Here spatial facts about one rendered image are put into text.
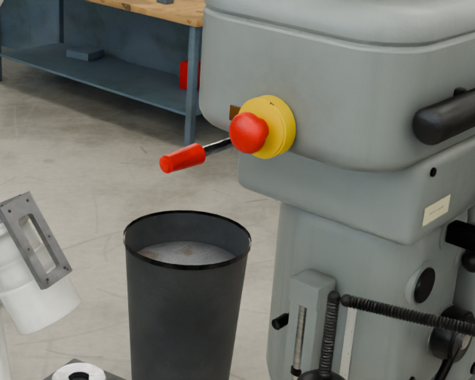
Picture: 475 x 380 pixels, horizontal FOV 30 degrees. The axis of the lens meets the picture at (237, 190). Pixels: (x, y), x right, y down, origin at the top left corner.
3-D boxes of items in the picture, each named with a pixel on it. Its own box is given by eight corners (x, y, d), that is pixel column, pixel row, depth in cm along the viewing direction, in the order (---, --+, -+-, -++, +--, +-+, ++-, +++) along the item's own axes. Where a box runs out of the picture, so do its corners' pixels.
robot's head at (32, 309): (-9, 347, 86) (59, 323, 83) (-62, 257, 85) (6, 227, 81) (26, 317, 92) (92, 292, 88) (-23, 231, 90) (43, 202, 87)
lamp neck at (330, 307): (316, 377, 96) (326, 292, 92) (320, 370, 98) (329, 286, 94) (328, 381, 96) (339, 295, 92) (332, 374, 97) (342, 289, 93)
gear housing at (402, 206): (411, 254, 92) (425, 164, 89) (230, 188, 106) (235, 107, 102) (534, 176, 117) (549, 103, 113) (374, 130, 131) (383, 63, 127)
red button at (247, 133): (255, 160, 83) (258, 120, 82) (222, 149, 86) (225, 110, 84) (276, 153, 86) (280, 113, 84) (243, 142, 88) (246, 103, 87)
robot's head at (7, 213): (-8, 307, 86) (35, 297, 81) (-51, 229, 85) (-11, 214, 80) (40, 274, 91) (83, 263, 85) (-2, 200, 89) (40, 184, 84)
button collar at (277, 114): (282, 166, 85) (287, 106, 83) (233, 150, 89) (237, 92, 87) (294, 161, 87) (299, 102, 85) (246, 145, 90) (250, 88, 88)
